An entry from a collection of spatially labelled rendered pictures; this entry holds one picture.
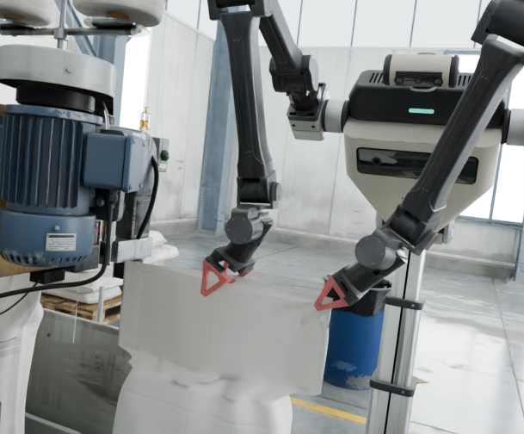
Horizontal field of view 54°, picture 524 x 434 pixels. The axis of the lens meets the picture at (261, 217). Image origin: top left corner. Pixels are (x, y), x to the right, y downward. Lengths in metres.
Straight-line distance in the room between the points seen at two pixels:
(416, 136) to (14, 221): 0.93
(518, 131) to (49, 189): 1.03
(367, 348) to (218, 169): 6.99
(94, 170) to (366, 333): 2.60
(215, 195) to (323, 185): 2.08
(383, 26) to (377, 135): 8.24
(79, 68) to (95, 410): 1.24
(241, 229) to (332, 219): 8.32
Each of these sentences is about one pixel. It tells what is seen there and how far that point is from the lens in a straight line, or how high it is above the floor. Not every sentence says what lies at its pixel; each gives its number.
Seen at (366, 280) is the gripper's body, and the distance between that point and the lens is 1.00.
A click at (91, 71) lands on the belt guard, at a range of 0.85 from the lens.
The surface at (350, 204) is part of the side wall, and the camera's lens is 9.20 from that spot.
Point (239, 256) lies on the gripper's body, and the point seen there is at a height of 1.09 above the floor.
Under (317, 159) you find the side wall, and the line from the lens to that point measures 9.37.
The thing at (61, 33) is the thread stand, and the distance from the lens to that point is 1.13.
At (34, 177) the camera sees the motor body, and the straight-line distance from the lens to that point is 0.86.
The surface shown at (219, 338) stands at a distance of 1.10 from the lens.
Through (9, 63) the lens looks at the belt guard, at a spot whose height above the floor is 1.39.
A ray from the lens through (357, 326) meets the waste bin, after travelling 3.23.
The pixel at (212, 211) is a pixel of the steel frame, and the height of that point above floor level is 0.42.
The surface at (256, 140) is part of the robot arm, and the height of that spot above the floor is 1.33.
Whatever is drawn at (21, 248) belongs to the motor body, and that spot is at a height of 1.11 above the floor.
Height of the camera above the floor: 1.27
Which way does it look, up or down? 5 degrees down
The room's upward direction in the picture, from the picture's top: 6 degrees clockwise
